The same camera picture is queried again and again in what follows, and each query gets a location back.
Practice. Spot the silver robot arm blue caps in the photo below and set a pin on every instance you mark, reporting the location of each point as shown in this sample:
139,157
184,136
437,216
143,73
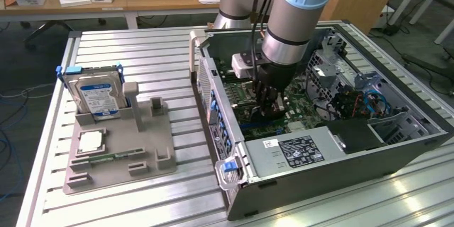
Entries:
294,25

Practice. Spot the blue expansion slot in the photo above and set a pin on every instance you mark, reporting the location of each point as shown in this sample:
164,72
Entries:
249,126

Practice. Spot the black office chair base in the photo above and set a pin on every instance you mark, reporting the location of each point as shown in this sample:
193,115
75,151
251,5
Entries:
36,33
429,65

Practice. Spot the white box red button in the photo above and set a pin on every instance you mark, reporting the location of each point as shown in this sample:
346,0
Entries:
386,17

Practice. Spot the grey parts rack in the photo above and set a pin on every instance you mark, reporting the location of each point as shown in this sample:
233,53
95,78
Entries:
116,176

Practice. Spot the silver disk bay bracket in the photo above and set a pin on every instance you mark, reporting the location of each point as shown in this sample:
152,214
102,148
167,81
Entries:
401,120

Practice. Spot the black and silver PC case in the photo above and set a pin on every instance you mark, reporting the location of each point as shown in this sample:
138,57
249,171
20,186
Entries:
337,184

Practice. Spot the white table frame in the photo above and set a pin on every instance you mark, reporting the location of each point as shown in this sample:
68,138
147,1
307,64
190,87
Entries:
444,33

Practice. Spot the silver chipset heatsink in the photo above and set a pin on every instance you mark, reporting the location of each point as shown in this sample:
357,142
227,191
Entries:
295,126

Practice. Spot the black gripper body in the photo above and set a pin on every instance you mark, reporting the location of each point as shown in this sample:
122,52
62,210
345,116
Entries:
277,75

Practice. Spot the black power adapter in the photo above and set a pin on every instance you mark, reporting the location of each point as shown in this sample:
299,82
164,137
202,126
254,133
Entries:
390,30

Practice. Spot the CPU socket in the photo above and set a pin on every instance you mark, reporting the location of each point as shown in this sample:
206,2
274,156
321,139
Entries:
246,91

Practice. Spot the hard disk blue label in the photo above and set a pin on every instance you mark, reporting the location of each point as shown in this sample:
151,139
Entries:
95,102

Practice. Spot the wooden cabinet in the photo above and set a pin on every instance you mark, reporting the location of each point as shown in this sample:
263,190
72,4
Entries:
362,11

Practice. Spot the silver CPU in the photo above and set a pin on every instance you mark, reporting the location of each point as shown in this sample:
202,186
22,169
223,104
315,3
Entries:
91,143

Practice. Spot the black plastic cover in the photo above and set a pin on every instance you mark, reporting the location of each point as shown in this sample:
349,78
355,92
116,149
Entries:
354,136

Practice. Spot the grey power supply unit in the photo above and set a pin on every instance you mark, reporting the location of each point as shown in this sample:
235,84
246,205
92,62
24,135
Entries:
301,147

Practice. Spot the blue release latch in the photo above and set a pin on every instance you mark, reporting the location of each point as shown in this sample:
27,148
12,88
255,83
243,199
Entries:
227,167

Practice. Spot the green motherboard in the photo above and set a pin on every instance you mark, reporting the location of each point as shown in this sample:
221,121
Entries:
299,111

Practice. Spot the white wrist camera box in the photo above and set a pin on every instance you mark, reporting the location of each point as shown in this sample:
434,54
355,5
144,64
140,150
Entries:
243,65

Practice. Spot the perforated metal disk bay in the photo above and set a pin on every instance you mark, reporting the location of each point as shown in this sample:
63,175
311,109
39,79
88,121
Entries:
330,74

